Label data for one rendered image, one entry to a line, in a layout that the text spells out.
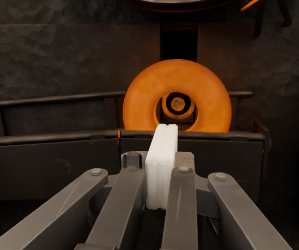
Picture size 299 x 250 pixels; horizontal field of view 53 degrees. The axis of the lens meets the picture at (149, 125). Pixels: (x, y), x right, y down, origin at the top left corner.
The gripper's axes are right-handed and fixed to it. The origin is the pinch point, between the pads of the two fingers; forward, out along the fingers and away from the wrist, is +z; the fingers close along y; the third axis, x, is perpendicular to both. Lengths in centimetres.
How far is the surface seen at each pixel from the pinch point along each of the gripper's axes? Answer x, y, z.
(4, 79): 0.8, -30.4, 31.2
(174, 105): -3.7, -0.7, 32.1
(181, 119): -6.6, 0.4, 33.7
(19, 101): -2.9, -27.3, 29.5
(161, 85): 1.2, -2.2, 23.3
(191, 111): -5.3, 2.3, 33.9
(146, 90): 0.4, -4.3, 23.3
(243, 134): -5.1, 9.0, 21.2
